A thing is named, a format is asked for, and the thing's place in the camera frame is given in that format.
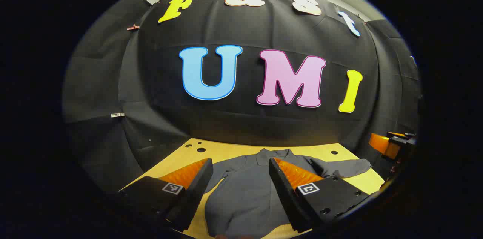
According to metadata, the grey long-sleeved shirt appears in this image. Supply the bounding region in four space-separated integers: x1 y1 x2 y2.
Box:
206 148 372 239

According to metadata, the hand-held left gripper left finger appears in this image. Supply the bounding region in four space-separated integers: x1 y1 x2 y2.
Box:
119 158 214 232

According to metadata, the black backdrop cloth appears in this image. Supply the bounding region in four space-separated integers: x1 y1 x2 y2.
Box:
62 0 421 194

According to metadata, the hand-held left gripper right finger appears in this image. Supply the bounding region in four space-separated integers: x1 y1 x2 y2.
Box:
269 157 372 233

